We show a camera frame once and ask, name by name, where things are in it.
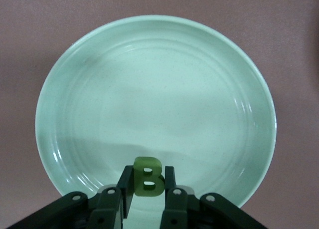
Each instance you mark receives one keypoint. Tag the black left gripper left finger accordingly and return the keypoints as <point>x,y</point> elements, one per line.
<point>127,179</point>

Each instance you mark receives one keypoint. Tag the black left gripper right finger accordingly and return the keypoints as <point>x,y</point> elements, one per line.
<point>169,179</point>

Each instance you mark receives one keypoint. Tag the green foam letter B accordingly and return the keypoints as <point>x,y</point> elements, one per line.
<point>139,186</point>

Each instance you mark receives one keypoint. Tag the green plate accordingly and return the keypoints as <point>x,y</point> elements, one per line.
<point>159,89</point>

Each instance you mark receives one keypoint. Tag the brown table cover sheet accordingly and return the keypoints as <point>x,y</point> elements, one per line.
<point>25,27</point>

